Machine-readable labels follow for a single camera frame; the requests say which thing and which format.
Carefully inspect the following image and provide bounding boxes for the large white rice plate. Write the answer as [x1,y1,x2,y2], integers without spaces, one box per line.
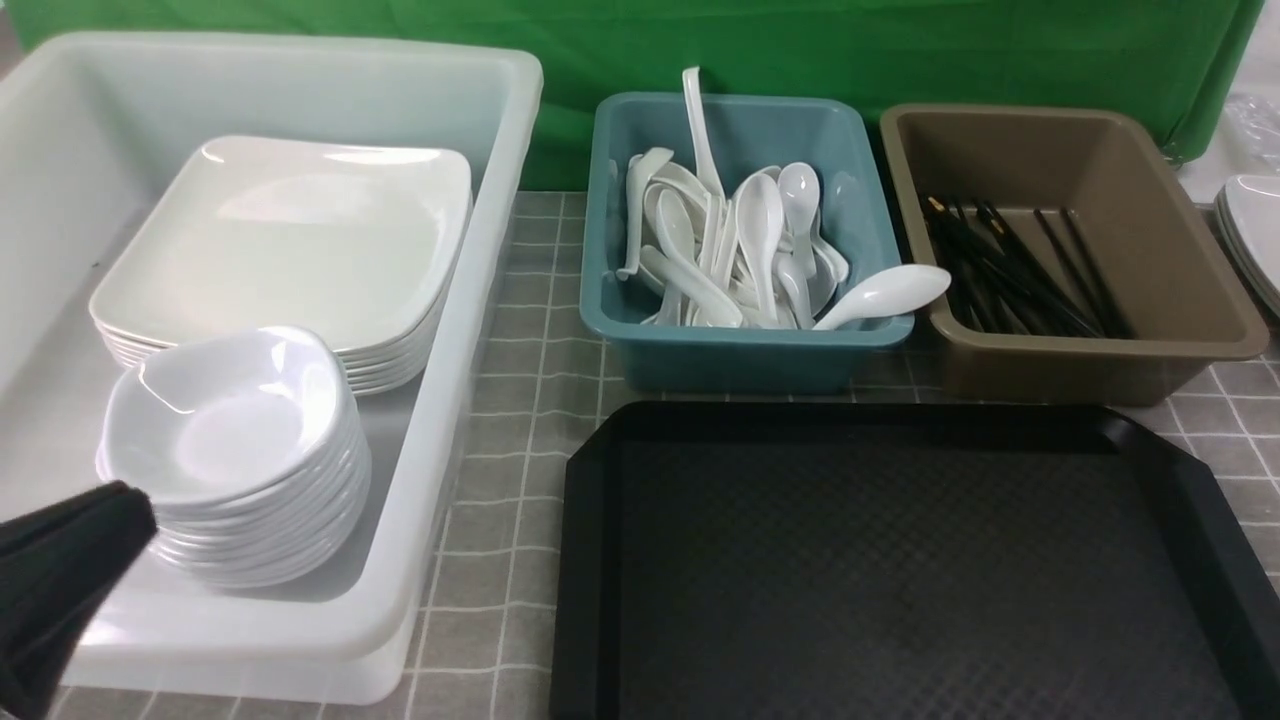
[88,135,474,354]

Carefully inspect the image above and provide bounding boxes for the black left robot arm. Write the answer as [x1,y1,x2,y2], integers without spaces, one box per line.
[1,480,157,719]

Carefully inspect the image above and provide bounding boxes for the pile of white spoons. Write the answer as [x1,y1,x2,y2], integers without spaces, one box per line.
[614,147,850,331]

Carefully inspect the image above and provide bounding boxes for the upright white spoon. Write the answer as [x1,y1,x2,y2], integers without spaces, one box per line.
[682,67,726,200]

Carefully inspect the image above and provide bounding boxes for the black serving tray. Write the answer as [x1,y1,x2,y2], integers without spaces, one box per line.
[548,401,1279,719]

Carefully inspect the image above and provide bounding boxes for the teal plastic bin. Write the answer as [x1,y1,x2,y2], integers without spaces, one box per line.
[580,91,915,395]

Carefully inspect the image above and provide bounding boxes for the white spoon over bin edge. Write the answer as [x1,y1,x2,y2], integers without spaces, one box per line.
[813,264,952,331]

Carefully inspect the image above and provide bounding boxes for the stack of white square plates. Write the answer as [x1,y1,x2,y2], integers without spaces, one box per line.
[88,250,458,397]

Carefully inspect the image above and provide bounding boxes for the grey checked tablecloth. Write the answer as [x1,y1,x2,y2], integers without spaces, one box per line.
[3,192,1279,719]

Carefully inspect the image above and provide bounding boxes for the bundle of black chopsticks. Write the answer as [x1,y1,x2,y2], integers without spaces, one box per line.
[918,193,1137,340]

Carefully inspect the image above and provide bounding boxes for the stack of white bowls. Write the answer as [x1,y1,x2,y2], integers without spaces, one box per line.
[97,327,372,591]

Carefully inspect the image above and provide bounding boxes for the brown plastic bin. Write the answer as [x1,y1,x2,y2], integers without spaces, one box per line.
[879,104,1270,407]

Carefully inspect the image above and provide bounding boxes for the green backdrop cloth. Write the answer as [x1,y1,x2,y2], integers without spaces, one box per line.
[5,1,1263,190]

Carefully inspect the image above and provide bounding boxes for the white plates at right edge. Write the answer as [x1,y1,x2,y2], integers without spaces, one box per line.
[1215,174,1279,316]

